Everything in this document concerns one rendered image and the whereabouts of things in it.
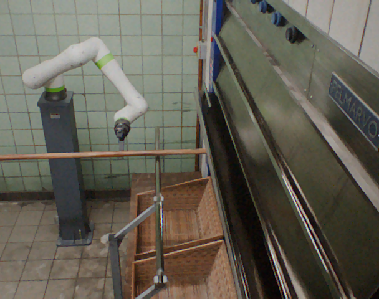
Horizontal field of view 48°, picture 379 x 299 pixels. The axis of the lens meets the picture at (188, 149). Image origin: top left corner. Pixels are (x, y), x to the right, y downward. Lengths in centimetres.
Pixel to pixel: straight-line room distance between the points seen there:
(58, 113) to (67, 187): 59
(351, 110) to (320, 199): 22
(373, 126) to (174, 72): 267
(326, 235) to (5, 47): 292
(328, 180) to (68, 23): 263
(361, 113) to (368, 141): 6
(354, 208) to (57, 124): 236
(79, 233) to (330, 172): 272
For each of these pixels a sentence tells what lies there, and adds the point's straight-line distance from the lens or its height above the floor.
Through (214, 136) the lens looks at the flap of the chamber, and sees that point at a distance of 197.
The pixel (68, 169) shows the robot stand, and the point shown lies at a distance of 314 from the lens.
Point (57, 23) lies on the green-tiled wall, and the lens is 334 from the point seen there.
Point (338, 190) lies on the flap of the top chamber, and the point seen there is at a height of 182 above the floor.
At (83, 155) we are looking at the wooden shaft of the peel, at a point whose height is 120.
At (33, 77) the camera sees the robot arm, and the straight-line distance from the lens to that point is 273.
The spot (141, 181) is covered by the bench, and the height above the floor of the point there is 58.
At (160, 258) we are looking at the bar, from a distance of 167.
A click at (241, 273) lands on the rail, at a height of 144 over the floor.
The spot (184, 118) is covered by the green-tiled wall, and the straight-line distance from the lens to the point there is 354.
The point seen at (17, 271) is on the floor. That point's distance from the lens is 345.
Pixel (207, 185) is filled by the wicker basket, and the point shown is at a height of 80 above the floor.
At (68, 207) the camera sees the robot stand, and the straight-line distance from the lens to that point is 334.
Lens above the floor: 234
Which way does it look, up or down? 30 degrees down
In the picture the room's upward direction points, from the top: 1 degrees clockwise
